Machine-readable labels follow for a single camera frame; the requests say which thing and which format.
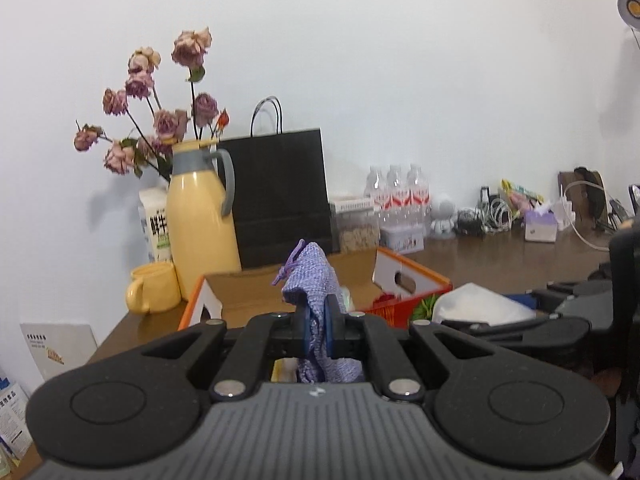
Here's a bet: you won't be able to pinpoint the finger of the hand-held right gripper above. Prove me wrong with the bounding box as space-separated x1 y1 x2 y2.
531 280 616 313
440 318 557 336

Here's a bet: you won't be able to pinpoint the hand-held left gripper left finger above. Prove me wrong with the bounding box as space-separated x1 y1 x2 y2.
141 304 312 402

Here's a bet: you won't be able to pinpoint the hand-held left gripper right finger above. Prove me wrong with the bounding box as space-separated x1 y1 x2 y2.
324 295 502 403

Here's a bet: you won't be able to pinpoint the white pouch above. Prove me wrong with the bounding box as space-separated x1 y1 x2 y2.
432 282 538 325

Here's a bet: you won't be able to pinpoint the purple knitted drawstring pouch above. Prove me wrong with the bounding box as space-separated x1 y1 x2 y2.
271 239 366 383

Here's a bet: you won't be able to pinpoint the red cardboard box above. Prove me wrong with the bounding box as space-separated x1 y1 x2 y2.
179 246 453 331

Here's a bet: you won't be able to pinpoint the purple tissue box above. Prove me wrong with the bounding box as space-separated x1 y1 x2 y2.
524 210 558 243

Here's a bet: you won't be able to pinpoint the clear seed container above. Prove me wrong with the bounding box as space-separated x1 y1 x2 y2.
329 197 381 253

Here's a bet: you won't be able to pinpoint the colourful snack packets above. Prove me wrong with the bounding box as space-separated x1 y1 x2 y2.
501 179 544 211

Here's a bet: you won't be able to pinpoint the white printed tin box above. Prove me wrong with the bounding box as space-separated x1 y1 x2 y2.
380 224 426 254

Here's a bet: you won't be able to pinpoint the white robot figurine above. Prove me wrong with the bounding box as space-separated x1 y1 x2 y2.
431 195 457 239

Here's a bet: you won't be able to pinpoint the black paper bag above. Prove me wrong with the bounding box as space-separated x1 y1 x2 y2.
216 96 335 272

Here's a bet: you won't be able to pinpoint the yellow thermos jug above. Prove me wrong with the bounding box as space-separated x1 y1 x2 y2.
166 140 242 301

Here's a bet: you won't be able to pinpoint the yellow mug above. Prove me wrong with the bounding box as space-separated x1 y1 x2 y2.
125 261 182 315

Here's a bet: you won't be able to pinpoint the milk carton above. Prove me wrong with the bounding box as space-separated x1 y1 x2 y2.
138 187 173 263

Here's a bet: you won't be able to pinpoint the white booklet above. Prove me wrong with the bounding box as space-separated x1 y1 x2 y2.
20 322 98 393

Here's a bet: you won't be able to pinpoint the dried rose bouquet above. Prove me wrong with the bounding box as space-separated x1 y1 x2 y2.
74 26 231 181

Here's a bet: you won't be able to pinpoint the desk lamp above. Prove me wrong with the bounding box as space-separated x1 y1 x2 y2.
617 0 640 28

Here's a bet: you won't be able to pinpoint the blue white boxes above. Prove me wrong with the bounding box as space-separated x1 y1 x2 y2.
0 375 32 463

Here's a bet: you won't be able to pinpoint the white cable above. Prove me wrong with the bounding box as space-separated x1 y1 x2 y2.
562 180 612 251

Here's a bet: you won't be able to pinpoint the tangle of charger cables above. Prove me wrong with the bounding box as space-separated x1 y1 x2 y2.
457 187 526 236

